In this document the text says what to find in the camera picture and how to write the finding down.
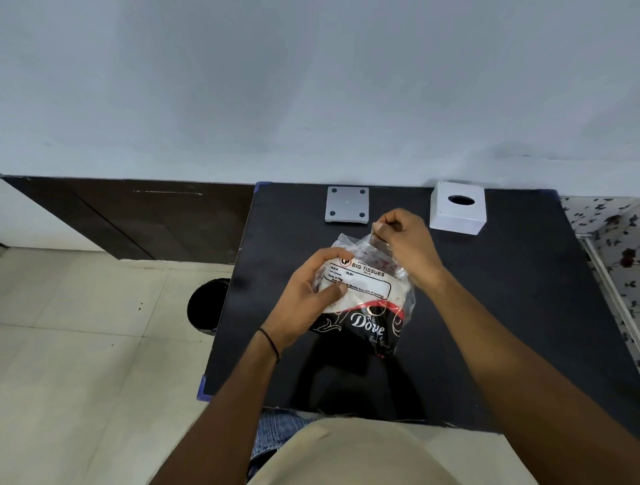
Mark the person's right hand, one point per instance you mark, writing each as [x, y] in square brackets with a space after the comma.
[415, 250]

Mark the person's left hand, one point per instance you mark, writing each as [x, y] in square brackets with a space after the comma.
[295, 305]

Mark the person's left thumb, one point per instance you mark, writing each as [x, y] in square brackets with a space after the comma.
[333, 294]

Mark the person's right fingers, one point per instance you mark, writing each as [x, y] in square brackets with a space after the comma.
[394, 222]

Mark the clear plastic tissue packet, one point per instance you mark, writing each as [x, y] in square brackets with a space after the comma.
[367, 305]

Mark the person's right forearm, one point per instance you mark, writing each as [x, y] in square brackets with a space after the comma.
[520, 379]

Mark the person's left forearm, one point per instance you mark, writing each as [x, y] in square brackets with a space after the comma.
[225, 419]

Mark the grey square plate with holes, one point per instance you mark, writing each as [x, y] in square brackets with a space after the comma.
[347, 204]

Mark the white tissue box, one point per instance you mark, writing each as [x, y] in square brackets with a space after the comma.
[457, 210]

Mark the black wristband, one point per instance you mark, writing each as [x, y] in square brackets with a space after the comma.
[270, 343]

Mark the black waste bin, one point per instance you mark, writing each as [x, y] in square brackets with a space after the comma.
[207, 306]

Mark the blue table corner guard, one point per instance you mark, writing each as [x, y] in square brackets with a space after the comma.
[261, 187]
[204, 390]

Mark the blue jeans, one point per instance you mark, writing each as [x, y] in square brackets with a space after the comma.
[277, 432]

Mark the beige shirt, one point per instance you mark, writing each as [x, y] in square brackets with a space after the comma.
[380, 454]

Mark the dark brown wooden panel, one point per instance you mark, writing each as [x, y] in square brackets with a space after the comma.
[150, 220]

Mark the floral patterned cloth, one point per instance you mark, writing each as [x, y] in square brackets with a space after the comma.
[617, 235]

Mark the white frame bar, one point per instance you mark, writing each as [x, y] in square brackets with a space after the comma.
[607, 287]

